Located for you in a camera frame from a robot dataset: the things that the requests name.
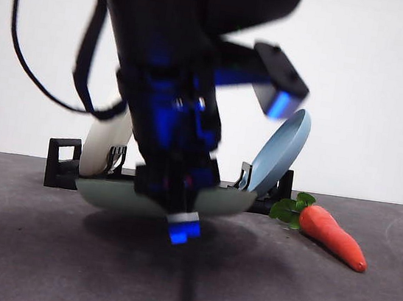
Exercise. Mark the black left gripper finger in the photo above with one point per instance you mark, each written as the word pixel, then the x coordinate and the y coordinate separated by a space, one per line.
pixel 183 230

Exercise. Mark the green plate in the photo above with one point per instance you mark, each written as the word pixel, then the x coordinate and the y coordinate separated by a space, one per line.
pixel 114 194

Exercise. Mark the orange carrot with green leaves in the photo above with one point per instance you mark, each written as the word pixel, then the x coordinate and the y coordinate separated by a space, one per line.
pixel 331 234

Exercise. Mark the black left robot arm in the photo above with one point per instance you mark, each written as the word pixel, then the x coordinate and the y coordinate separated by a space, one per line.
pixel 164 41

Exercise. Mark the white plate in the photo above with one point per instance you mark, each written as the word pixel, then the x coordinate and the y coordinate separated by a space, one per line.
pixel 99 148

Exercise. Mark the blue plate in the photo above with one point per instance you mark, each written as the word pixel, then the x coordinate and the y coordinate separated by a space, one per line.
pixel 279 153

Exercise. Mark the black plate rack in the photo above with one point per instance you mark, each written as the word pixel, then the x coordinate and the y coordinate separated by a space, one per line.
pixel 60 176

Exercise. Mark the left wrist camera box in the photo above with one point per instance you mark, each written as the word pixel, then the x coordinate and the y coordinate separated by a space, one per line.
pixel 282 75

